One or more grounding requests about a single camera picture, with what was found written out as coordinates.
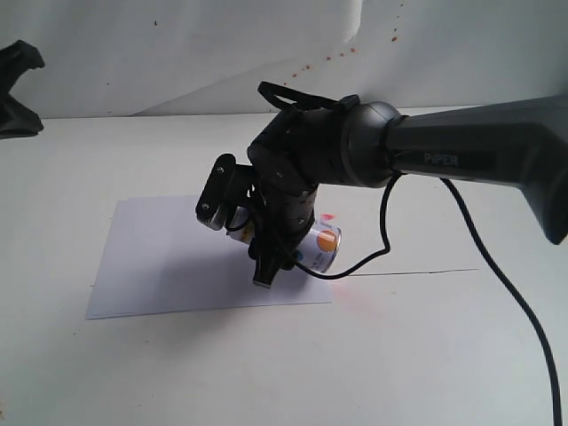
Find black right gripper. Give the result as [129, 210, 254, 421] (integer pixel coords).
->
[247, 177, 318, 288]

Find white dotted spray paint can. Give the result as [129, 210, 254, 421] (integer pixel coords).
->
[226, 207, 342, 273]

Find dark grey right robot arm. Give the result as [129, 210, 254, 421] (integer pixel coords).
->
[247, 82, 567, 286]

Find white backdrop sheet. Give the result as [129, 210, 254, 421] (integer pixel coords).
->
[1, 1, 567, 118]

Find white paper sheet stack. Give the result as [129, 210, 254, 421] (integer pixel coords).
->
[86, 196, 332, 320]

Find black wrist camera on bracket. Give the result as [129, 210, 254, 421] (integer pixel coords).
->
[195, 154, 255, 232]

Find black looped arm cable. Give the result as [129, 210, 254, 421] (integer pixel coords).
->
[257, 81, 360, 117]

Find black camera cable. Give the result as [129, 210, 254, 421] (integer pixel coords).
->
[283, 170, 561, 426]

